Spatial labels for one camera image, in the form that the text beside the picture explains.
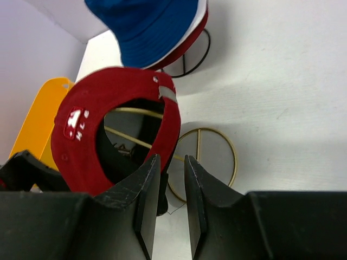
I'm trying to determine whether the black wire hat stand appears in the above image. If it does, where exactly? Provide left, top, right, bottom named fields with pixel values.
left=160, top=28, right=211, bottom=79

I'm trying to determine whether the gold wire hat stand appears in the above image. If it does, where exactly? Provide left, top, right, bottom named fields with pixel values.
left=104, top=108, right=238, bottom=202

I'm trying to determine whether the red bucket hat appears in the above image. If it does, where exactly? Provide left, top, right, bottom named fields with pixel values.
left=147, top=3, right=209, bottom=70

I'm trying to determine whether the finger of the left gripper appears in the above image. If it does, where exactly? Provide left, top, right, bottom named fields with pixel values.
left=1, top=150, right=69, bottom=192

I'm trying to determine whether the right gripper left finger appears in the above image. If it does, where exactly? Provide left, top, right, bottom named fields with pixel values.
left=1, top=155, right=160, bottom=259

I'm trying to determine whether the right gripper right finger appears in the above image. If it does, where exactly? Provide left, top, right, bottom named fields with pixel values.
left=184, top=155, right=346, bottom=259

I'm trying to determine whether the blue bucket hat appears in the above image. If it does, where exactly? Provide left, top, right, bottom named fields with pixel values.
left=85, top=0, right=198, bottom=68

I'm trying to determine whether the red baseball cap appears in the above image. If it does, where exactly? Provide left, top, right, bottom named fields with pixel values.
left=51, top=67, right=181, bottom=196

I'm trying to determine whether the yellow plastic bin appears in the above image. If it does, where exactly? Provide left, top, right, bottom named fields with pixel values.
left=10, top=77, right=74, bottom=170

